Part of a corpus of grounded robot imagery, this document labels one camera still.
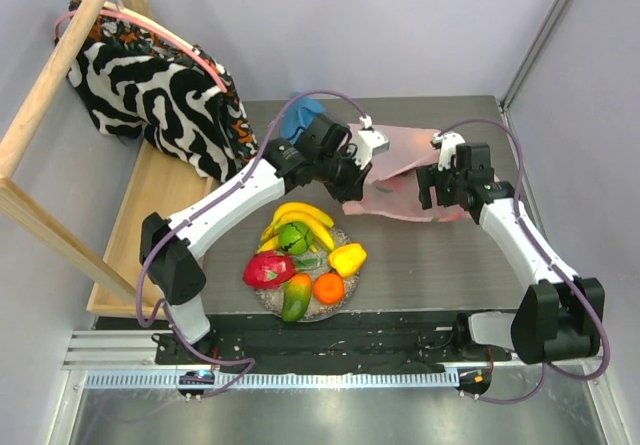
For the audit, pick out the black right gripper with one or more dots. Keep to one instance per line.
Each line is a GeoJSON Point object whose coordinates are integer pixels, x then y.
{"type": "Point", "coordinates": [427, 187]}

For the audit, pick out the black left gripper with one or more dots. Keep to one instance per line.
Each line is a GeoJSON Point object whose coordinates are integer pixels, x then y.
{"type": "Point", "coordinates": [353, 190]}

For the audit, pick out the yellow fake banana bunch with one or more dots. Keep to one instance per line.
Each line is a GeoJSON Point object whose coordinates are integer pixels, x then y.
{"type": "Point", "coordinates": [315, 219]}

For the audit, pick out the pink plastic bag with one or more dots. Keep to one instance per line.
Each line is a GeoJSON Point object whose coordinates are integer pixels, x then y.
{"type": "Point", "coordinates": [391, 188]}

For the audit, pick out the single yellow fake banana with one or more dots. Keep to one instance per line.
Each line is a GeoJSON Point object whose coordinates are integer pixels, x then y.
{"type": "Point", "coordinates": [272, 244]}

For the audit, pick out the yellow fake bell pepper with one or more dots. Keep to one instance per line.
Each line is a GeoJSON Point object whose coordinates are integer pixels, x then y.
{"type": "Point", "coordinates": [347, 260]}

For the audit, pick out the red fake dragon fruit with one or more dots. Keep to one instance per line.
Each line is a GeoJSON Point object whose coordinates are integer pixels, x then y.
{"type": "Point", "coordinates": [271, 269]}

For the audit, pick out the orange fake fruit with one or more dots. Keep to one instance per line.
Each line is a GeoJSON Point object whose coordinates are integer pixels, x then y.
{"type": "Point", "coordinates": [329, 288]}

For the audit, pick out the green orange fake mango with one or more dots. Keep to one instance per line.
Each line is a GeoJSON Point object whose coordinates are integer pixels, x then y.
{"type": "Point", "coordinates": [296, 298]}

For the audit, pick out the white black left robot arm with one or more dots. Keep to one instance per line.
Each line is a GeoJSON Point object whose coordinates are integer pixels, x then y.
{"type": "Point", "coordinates": [171, 248]}

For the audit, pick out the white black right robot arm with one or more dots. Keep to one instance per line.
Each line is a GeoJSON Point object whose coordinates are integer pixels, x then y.
{"type": "Point", "coordinates": [556, 317]}

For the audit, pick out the blue bucket hat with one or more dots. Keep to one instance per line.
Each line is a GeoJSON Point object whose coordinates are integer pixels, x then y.
{"type": "Point", "coordinates": [299, 117]}

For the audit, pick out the pink hanger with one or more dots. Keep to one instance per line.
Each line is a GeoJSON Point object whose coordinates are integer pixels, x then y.
{"type": "Point", "coordinates": [128, 63]}

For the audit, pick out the speckled round plate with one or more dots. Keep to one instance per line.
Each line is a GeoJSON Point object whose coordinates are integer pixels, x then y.
{"type": "Point", "coordinates": [272, 299]}

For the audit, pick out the black white orange patterned cloth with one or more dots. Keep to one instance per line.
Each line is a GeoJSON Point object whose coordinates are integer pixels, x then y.
{"type": "Point", "coordinates": [217, 148]}

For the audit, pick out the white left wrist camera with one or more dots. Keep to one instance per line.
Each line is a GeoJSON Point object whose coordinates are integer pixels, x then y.
{"type": "Point", "coordinates": [367, 142]}

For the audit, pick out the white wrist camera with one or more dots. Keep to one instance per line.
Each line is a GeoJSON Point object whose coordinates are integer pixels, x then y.
{"type": "Point", "coordinates": [367, 142]}
{"type": "Point", "coordinates": [446, 143]}

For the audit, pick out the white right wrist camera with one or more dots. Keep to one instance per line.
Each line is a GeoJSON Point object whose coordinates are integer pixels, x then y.
{"type": "Point", "coordinates": [446, 143]}

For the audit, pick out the wooden rack frame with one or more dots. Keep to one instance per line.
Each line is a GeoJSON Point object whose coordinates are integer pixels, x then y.
{"type": "Point", "coordinates": [74, 179]}

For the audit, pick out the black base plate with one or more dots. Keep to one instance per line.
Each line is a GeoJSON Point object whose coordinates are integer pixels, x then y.
{"type": "Point", "coordinates": [383, 342]}

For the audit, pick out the aluminium corner post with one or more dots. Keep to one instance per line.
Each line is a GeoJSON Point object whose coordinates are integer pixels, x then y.
{"type": "Point", "coordinates": [550, 24]}

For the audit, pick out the aluminium rail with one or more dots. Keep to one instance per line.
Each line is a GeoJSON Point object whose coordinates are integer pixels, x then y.
{"type": "Point", "coordinates": [156, 359]}

